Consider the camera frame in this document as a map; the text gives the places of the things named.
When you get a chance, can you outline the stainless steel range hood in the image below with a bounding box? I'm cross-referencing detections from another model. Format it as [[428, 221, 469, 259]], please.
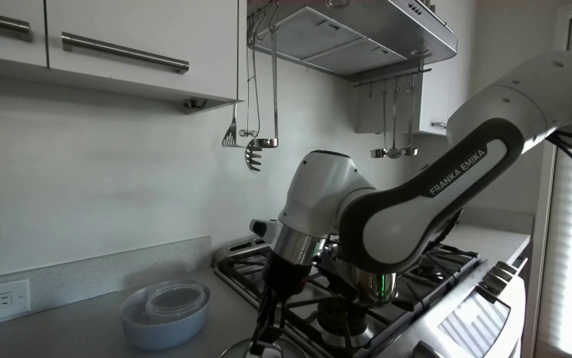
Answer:
[[249, 0, 461, 84]]

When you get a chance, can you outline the hanging steel ladle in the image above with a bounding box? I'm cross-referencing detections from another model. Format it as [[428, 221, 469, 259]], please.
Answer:
[[257, 26, 283, 151]]

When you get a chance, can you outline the steel pot with long handle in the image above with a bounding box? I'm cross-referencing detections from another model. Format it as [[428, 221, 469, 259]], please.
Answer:
[[316, 255, 402, 352]]

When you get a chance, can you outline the light blue bowl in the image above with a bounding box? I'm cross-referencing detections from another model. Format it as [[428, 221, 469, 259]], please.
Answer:
[[120, 281, 213, 352]]

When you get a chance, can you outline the under cabinet light fixture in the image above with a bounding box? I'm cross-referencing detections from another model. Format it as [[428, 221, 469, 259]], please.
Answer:
[[179, 96, 211, 114]]

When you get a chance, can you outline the short steel cabinet handle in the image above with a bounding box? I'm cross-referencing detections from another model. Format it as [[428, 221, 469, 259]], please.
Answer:
[[0, 6, 36, 40]]

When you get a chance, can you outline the hanging steel pasta spoon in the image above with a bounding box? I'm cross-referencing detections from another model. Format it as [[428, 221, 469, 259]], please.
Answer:
[[243, 38, 267, 173]]

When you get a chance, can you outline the hanging steel utensil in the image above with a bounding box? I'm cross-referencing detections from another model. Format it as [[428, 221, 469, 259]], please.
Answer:
[[386, 80, 406, 161], [402, 78, 422, 159], [370, 84, 390, 161]]

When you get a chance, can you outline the hanging steel spatula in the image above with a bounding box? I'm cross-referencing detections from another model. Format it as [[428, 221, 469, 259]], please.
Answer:
[[221, 38, 243, 149]]

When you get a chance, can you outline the narrow white cabinet door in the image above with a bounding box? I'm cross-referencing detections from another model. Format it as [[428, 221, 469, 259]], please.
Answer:
[[0, 0, 50, 70]]

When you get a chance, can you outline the glass lid with steel handle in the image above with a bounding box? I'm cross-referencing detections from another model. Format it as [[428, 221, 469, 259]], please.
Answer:
[[219, 334, 316, 358]]

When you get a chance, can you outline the long steel cabinet handle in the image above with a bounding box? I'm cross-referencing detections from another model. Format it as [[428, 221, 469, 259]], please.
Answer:
[[60, 30, 191, 76]]

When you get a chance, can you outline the stainless steel gas stove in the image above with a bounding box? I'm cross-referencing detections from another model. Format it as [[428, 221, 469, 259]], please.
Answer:
[[209, 223, 535, 358]]

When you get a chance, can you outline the clear plastic container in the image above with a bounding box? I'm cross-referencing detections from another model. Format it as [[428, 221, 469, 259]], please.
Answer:
[[144, 281, 209, 324]]

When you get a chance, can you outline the silver stove knob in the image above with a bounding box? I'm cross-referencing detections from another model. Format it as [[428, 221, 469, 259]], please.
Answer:
[[495, 261, 521, 283], [479, 271, 511, 299]]

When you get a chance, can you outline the wide white cabinet door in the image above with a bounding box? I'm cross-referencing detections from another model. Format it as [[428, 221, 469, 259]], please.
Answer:
[[44, 0, 243, 104]]

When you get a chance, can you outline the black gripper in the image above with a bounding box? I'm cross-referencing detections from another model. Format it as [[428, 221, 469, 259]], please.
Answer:
[[249, 249, 311, 358]]

